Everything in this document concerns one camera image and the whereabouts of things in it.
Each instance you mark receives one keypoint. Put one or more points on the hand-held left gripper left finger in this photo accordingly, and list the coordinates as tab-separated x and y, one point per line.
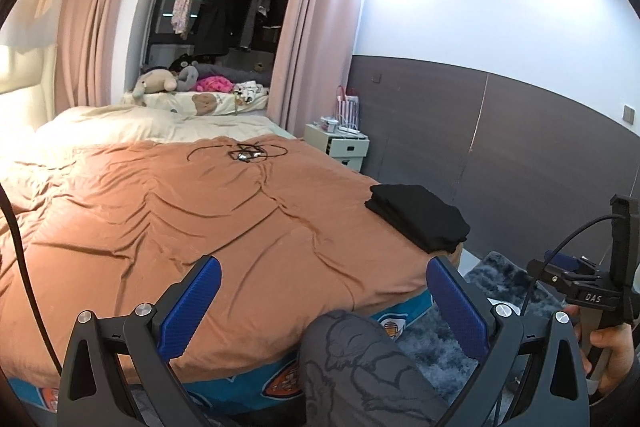
190	307

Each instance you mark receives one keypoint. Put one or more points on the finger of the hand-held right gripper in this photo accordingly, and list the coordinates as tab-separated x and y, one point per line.
570	263

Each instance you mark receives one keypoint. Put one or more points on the grey plush toy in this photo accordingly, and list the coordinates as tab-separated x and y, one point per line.
187	74

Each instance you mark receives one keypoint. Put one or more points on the grey hanging garment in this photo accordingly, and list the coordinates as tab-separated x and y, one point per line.
260	2

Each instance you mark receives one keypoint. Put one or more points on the bear print pillow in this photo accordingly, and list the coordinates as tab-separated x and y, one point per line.
205	102

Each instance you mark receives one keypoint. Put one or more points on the white nightstand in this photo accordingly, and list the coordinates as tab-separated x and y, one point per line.
345	149

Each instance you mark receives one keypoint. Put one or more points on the beige plush toy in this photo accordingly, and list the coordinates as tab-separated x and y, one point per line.
157	81

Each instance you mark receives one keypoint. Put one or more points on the pink plush cloth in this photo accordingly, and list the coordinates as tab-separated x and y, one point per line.
215	83

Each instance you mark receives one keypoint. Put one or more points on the cream padded headboard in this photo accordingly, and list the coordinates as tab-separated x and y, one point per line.
30	102

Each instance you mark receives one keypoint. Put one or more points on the white power strip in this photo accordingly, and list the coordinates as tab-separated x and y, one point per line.
355	133

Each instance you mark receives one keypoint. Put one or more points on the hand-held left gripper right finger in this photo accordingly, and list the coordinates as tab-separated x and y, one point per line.
457	307

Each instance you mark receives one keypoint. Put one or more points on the black hanging coat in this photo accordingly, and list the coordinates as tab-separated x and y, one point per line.
220	12

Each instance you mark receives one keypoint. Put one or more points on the blue printed bed sheet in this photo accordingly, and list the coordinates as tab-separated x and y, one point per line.
240	382

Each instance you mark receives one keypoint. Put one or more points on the black and white patterned cloth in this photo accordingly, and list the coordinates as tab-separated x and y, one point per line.
247	91

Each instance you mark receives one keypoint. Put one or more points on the black plush toy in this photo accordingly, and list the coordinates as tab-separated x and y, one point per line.
182	63

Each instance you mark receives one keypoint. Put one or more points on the person's right hand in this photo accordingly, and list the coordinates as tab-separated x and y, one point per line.
622	347

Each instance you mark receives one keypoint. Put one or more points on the striped gift bag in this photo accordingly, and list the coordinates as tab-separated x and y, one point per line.
350	112

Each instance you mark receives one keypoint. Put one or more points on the small grey container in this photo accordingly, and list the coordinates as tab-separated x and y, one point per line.
330	125

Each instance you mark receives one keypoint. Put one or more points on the person's patterned grey knee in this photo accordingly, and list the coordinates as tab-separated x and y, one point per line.
360	367

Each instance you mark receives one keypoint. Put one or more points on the pink curtain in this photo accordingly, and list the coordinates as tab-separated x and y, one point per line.
320	32
100	7

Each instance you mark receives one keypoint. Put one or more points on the brown blanket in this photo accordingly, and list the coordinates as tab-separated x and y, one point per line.
200	217

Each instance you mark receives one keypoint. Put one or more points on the small brown plush bear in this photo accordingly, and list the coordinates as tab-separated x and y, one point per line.
258	67

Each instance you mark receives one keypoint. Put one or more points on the folded black pants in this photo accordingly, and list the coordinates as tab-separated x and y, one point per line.
420	217

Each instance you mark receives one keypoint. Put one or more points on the grey bolster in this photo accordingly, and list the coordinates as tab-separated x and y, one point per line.
225	69

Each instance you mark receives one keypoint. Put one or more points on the grey shaggy rug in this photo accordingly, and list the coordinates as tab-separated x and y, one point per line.
500	272

